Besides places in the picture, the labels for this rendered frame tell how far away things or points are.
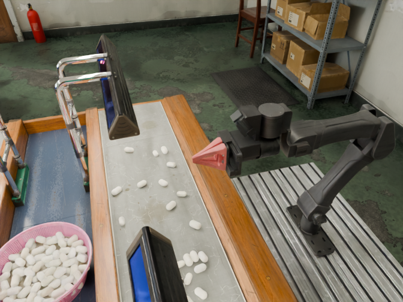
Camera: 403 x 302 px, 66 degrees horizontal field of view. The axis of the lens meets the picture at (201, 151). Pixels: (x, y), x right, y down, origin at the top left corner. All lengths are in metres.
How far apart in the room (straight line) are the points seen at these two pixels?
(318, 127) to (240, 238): 0.38
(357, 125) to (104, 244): 0.74
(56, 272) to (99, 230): 0.15
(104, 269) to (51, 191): 0.49
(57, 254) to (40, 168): 0.51
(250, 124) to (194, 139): 0.62
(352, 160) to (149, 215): 0.62
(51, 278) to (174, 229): 0.35
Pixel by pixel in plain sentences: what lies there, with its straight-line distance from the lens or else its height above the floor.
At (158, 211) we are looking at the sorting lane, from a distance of 1.04.
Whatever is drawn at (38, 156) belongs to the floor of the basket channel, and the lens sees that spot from 1.50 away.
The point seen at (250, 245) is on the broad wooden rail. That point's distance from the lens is 0.93.
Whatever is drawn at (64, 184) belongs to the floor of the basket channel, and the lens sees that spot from 1.31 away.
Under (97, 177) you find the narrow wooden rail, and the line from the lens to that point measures 1.16.
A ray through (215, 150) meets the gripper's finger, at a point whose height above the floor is 1.09.
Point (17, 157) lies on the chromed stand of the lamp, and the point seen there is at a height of 0.77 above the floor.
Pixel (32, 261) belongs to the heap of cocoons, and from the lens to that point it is 1.04.
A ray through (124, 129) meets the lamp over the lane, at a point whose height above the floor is 1.07.
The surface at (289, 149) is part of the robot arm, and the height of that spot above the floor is 1.08.
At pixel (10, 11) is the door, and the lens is 5.05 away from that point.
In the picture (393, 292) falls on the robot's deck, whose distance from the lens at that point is 1.10.
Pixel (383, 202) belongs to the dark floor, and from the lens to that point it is 2.36.
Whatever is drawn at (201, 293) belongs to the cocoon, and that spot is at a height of 0.76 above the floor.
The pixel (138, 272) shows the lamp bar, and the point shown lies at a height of 1.08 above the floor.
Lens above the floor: 1.53
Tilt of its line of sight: 39 degrees down
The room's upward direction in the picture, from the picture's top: straight up
